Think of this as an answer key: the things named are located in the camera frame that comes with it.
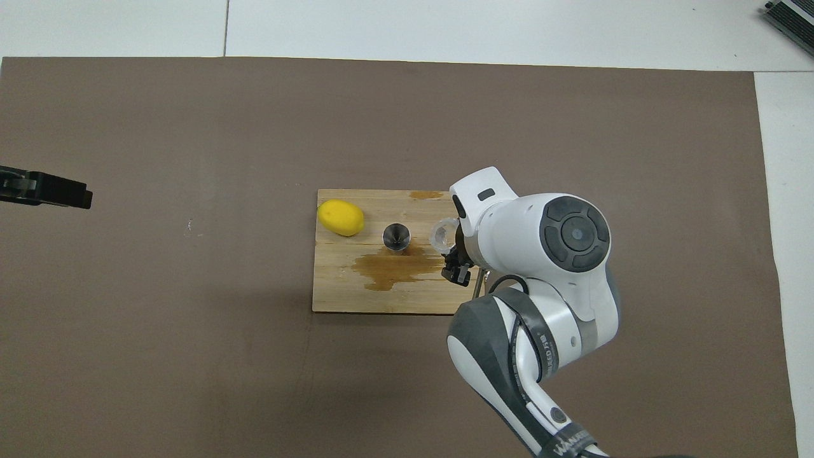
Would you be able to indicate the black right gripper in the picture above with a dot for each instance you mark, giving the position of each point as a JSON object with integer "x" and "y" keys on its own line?
{"x": 462, "y": 251}

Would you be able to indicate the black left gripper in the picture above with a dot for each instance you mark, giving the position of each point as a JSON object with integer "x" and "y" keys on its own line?
{"x": 14, "y": 184}

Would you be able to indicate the clear glass cup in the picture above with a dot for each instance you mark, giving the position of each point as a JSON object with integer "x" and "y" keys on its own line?
{"x": 440, "y": 234}

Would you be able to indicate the steel double jigger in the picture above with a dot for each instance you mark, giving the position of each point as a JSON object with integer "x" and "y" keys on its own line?
{"x": 397, "y": 236}

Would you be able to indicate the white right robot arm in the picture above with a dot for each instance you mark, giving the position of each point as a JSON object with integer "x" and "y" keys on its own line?
{"x": 540, "y": 254}

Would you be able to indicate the wooden cutting board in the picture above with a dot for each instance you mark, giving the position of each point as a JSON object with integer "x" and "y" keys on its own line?
{"x": 343, "y": 292}

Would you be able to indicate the yellow lemon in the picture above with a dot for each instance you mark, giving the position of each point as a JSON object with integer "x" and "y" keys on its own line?
{"x": 341, "y": 217}

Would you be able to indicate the brown table mat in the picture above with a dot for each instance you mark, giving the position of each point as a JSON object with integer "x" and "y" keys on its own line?
{"x": 191, "y": 381}

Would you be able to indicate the black ribbed device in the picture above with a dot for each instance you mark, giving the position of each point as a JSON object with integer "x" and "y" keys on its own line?
{"x": 795, "y": 18}

